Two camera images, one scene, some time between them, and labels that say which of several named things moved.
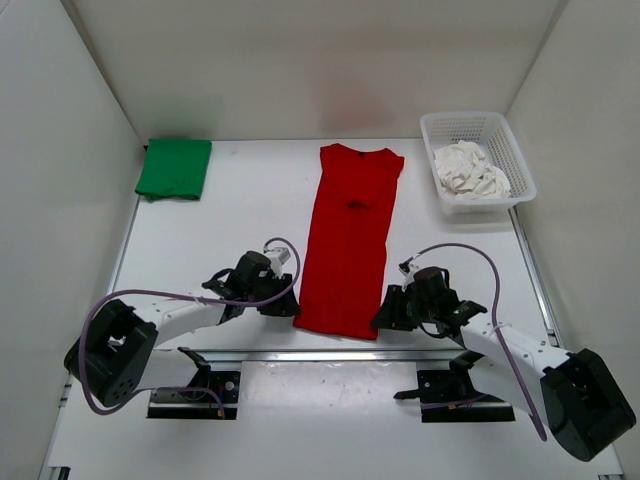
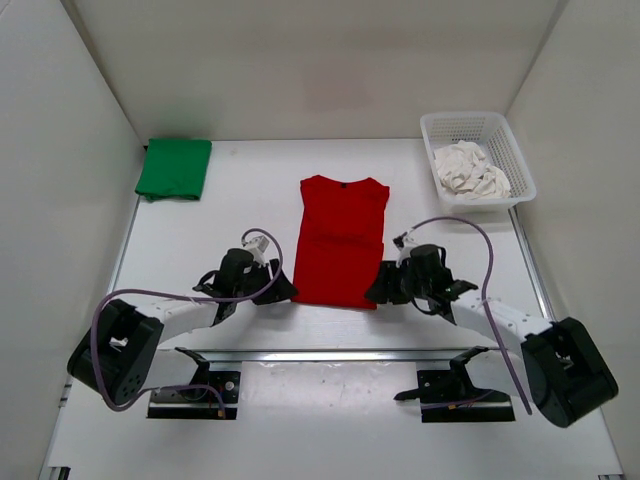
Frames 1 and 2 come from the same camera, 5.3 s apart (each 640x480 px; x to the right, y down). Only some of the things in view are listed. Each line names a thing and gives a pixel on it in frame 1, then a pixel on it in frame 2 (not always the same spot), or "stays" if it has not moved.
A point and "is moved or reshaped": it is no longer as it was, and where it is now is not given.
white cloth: (464, 174) stays
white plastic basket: (494, 135) stays
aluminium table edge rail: (307, 357) stays
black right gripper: (391, 315) to (385, 288)
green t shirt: (173, 169) stays
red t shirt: (344, 276) is moved or reshaped
